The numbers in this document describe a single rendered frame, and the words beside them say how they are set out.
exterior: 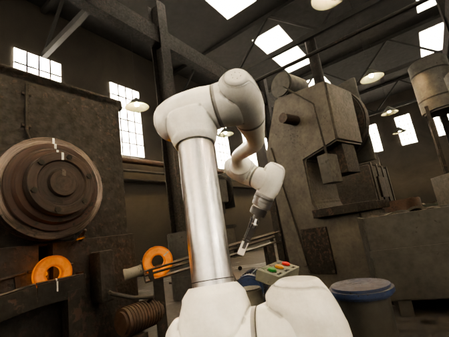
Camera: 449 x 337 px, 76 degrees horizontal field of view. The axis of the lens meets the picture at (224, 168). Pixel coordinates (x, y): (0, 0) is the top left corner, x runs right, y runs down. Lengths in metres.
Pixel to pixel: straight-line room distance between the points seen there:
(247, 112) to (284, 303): 0.49
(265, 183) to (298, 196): 2.29
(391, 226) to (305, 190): 1.20
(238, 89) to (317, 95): 2.78
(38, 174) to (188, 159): 0.81
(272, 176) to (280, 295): 0.72
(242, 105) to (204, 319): 0.53
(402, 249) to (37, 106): 2.58
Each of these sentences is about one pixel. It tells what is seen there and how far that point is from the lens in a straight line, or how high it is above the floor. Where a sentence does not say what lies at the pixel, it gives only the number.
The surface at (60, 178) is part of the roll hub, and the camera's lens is 1.44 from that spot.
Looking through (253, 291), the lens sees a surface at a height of 0.51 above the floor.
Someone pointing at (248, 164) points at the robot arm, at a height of 1.08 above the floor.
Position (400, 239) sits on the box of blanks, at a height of 0.55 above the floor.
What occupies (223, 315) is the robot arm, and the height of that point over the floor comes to 0.64.
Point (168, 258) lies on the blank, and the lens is 1.60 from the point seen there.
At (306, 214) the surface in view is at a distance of 3.51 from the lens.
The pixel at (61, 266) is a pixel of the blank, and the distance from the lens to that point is 1.52.
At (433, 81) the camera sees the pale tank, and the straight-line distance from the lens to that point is 9.45.
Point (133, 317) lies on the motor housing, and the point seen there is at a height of 0.49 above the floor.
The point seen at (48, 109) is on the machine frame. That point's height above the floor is 1.56.
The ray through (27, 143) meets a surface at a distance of 1.53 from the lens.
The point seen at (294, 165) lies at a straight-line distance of 3.58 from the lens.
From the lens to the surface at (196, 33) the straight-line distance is 11.08.
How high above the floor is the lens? 0.81
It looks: 12 degrees up
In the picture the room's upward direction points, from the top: 9 degrees counter-clockwise
